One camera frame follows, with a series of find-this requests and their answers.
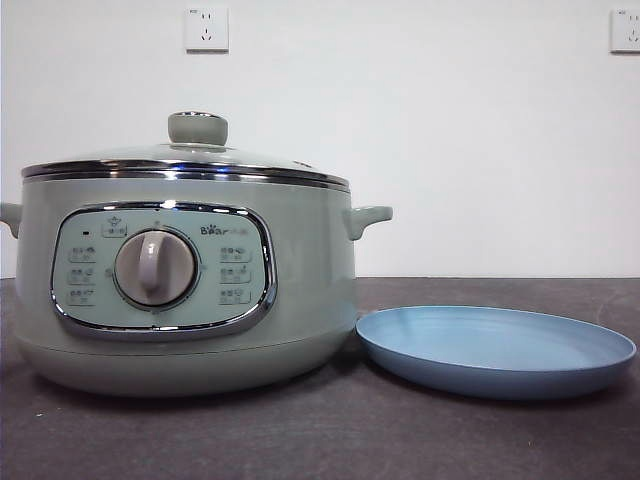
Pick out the glass lid with green knob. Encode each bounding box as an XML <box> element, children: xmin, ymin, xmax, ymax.
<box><xmin>20</xmin><ymin>110</ymin><xmax>351</xmax><ymax>184</ymax></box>

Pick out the pale green electric steamer pot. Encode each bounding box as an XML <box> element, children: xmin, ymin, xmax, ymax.
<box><xmin>0</xmin><ymin>172</ymin><xmax>394</xmax><ymax>399</ymax></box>

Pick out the blue round plate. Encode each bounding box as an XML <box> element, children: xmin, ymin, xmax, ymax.
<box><xmin>355</xmin><ymin>305</ymin><xmax>639</xmax><ymax>402</ymax></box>

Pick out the white wall socket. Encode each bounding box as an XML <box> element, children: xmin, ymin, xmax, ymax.
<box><xmin>184</xmin><ymin>5</ymin><xmax>231</xmax><ymax>55</ymax></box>
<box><xmin>609</xmin><ymin>8</ymin><xmax>640</xmax><ymax>55</ymax></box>

